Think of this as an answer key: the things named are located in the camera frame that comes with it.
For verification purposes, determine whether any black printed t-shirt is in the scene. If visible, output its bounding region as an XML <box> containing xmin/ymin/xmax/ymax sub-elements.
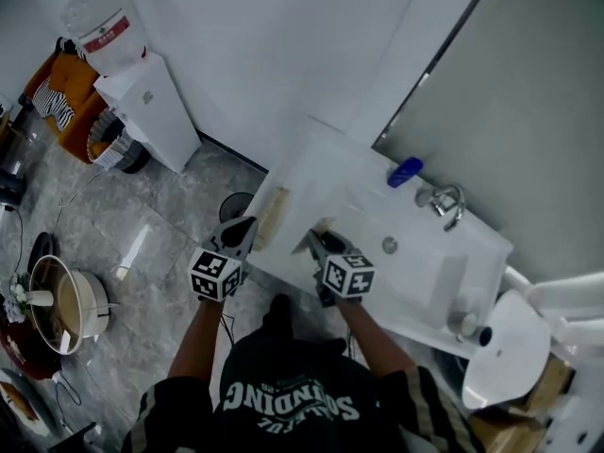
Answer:
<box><xmin>121</xmin><ymin>331</ymin><xmax>488</xmax><ymax>453</ymax></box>

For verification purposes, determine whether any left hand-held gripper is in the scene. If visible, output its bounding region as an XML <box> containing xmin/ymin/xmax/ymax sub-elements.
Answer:
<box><xmin>189</xmin><ymin>215</ymin><xmax>260</xmax><ymax>304</ymax></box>

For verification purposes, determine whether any person's left forearm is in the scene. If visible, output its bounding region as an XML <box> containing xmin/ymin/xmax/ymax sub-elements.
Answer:
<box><xmin>166</xmin><ymin>299</ymin><xmax>227</xmax><ymax>382</ymax></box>

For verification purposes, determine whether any person's right forearm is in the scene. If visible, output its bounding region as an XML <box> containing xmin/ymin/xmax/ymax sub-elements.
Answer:
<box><xmin>336</xmin><ymin>296</ymin><xmax>420</xmax><ymax>378</ymax></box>

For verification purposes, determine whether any person's black shoe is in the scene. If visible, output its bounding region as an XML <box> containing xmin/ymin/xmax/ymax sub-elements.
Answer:
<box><xmin>260</xmin><ymin>292</ymin><xmax>297</xmax><ymax>344</ymax></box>
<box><xmin>309</xmin><ymin>336</ymin><xmax>349</xmax><ymax>356</ymax></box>

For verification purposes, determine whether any grey round container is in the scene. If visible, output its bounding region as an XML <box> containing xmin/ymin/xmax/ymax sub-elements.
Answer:
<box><xmin>446</xmin><ymin>310</ymin><xmax>479</xmax><ymax>344</ymax></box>

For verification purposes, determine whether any white water dispenser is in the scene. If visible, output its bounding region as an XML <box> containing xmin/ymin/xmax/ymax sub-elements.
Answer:
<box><xmin>92</xmin><ymin>54</ymin><xmax>203</xmax><ymax>175</ymax></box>

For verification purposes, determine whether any orange sofa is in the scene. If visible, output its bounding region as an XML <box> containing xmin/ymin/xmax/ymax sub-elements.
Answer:
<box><xmin>23</xmin><ymin>49</ymin><xmax>113</xmax><ymax>165</ymax></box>

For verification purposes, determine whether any blue bottle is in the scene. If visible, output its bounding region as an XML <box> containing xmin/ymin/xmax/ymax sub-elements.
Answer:
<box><xmin>386</xmin><ymin>156</ymin><xmax>425</xmax><ymax>190</ymax></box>

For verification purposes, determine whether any white washbasin sink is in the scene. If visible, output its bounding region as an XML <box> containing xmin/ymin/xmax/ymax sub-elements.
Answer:
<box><xmin>246</xmin><ymin>112</ymin><xmax>516</xmax><ymax>361</ymax></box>

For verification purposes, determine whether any person's left black shoe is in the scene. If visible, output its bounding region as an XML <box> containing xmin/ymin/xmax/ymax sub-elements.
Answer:
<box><xmin>260</xmin><ymin>292</ymin><xmax>297</xmax><ymax>344</ymax></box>

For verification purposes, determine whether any large cardboard box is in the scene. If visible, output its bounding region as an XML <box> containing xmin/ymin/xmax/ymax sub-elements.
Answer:
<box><xmin>466</xmin><ymin>353</ymin><xmax>578</xmax><ymax>453</ymax></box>

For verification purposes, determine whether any chrome faucet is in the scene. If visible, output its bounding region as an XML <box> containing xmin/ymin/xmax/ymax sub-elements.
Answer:
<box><xmin>414</xmin><ymin>182</ymin><xmax>468</xmax><ymax>233</ymax></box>

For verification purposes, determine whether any striped cushion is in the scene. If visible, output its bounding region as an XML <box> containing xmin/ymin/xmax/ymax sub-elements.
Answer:
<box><xmin>29</xmin><ymin>75</ymin><xmax>77</xmax><ymax>132</ymax></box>

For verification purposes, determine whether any clear water jug red label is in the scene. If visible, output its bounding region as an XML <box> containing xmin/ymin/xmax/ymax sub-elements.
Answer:
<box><xmin>60</xmin><ymin>0</ymin><xmax>150</xmax><ymax>77</ymax></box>

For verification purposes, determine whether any white vase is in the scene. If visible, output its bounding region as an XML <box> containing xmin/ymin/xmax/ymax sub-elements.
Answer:
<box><xmin>25</xmin><ymin>290</ymin><xmax>56</xmax><ymax>308</ymax></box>

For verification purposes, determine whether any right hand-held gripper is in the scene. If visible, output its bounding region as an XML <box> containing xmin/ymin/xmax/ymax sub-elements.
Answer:
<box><xmin>308</xmin><ymin>229</ymin><xmax>377</xmax><ymax>308</ymax></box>

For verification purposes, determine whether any grey ruffled basket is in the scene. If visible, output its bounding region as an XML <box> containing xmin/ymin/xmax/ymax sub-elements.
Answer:
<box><xmin>84</xmin><ymin>108</ymin><xmax>153</xmax><ymax>176</ymax></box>

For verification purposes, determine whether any person's right black shoe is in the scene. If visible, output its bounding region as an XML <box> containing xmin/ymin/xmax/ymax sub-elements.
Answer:
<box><xmin>309</xmin><ymin>336</ymin><xmax>349</xmax><ymax>356</ymax></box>

